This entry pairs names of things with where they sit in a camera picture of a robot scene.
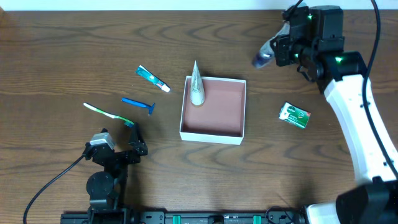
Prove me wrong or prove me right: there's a white Pantene tube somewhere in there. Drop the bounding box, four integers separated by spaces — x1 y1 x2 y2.
190 61 205 106

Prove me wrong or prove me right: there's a blue disposable razor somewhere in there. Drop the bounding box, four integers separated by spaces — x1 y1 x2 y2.
121 98 155 115

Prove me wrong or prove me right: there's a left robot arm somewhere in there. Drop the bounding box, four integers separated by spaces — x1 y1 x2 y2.
83 123 148 223

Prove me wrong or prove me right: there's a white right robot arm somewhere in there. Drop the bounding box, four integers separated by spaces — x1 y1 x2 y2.
271 4 397 223

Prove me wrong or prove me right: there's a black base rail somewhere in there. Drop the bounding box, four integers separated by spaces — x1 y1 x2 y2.
60 210 307 224

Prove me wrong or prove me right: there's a green white toothbrush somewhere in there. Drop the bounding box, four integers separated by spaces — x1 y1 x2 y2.
83 103 134 127

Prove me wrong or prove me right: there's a white box with maroon interior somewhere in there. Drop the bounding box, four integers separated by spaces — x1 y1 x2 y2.
179 76 246 145

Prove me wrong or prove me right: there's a green Dettol soap box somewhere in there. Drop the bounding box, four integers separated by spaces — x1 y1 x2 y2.
279 102 311 129

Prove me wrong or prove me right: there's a clear sanitizer pump bottle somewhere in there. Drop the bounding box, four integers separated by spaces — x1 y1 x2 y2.
252 22 290 68

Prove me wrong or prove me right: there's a green toothpaste tube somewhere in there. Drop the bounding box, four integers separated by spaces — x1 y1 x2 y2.
136 65 170 93

